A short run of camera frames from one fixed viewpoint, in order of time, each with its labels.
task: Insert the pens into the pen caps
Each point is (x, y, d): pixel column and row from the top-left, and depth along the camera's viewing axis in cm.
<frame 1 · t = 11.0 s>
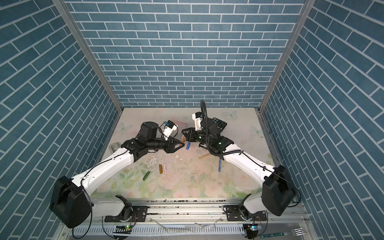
left hand: (181, 143, 76), fingers open
right hand: (179, 130, 75), fingers closed
blue pen: (220, 165, 93), on the table
pink pen cap: (165, 168, 91), on the table
green pen cap: (145, 177, 88), on the table

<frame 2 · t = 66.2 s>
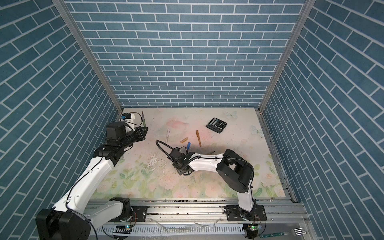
left hand: (148, 127, 78), fingers closed
right hand: (181, 165, 90), fingers open
green pen: (143, 119, 74), point 33 cm above the table
brown pen: (198, 136, 107), on the table
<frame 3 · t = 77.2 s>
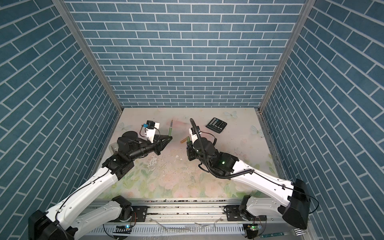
left hand: (171, 138, 70), fingers closed
right hand: (185, 141, 72), fingers closed
green pen: (170, 130, 70), point 32 cm above the table
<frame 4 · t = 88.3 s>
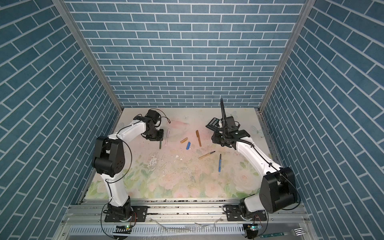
left hand: (161, 138, 96), fingers open
right hand: (212, 136, 86), fingers open
blue pen cap: (188, 145, 101), on the table
